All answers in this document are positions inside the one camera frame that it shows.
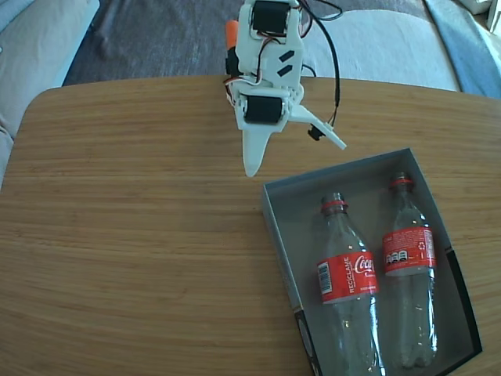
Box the clear bottle red label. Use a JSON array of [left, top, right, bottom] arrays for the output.
[[381, 171, 439, 369], [315, 190, 387, 376]]

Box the grey cardboard box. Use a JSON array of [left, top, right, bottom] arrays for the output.
[[260, 146, 483, 376]]

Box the orange and black clamp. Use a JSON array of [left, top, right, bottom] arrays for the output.
[[224, 20, 241, 76]]

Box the dark grey rug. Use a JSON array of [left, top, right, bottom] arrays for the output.
[[62, 0, 431, 85]]

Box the light grey sofa cushion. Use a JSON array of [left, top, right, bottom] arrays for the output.
[[301, 7, 460, 93], [0, 0, 101, 193]]

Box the blue blanket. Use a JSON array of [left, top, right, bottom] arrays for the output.
[[424, 0, 501, 99]]

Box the white object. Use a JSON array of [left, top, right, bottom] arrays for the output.
[[460, 0, 501, 34]]

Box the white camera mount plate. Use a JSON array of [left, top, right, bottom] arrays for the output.
[[287, 102, 348, 150]]

